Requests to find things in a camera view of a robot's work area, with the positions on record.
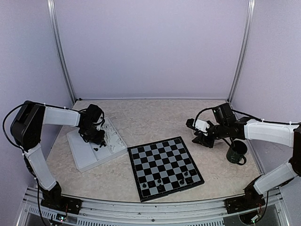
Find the pile of white chess pieces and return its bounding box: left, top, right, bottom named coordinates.
left=102, top=123, right=126, bottom=153

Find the dark green mug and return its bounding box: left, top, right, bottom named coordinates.
left=226, top=140, right=247, bottom=165

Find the aluminium front frame rail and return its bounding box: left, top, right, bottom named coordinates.
left=21, top=186, right=290, bottom=226

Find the black pawn edge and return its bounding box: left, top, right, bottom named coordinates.
left=190, top=169, right=196, bottom=175

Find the left aluminium corner post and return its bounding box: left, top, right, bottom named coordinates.
left=47, top=0, right=77, bottom=104

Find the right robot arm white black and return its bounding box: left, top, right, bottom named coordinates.
left=186, top=103, right=301, bottom=214

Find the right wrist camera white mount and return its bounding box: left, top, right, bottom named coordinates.
left=186, top=119, right=210, bottom=133

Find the grey spiral collapsible bowl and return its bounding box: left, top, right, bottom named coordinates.
left=214, top=139, right=224, bottom=145

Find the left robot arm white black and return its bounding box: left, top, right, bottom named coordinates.
left=10, top=100, right=105, bottom=214

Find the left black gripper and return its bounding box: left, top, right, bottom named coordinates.
left=80, top=124, right=105, bottom=145

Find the right aluminium corner post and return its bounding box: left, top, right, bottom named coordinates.
left=227, top=0, right=256, bottom=103

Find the black white chessboard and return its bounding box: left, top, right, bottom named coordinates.
left=127, top=136, right=205, bottom=202

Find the aluminium corner post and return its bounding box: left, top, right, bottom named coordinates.
left=47, top=0, right=77, bottom=104
left=227, top=0, right=256, bottom=103

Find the white plastic tray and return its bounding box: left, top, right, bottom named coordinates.
left=67, top=117, right=127, bottom=173

